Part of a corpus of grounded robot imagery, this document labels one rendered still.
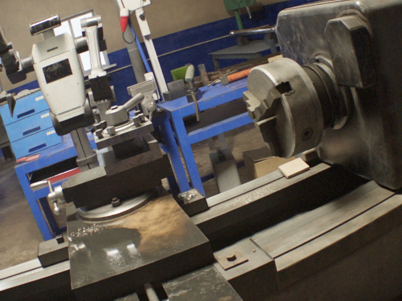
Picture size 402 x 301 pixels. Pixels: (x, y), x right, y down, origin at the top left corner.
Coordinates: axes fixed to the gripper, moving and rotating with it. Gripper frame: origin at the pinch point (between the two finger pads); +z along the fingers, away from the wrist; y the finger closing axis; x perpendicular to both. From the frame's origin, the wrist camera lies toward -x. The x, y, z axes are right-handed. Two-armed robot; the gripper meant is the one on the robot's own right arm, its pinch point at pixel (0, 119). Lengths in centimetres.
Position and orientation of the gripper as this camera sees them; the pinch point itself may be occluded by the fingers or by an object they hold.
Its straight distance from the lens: 167.2
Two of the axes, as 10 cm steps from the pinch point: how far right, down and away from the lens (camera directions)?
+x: -0.7, 3.1, 9.5
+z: 3.6, 9.0, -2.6
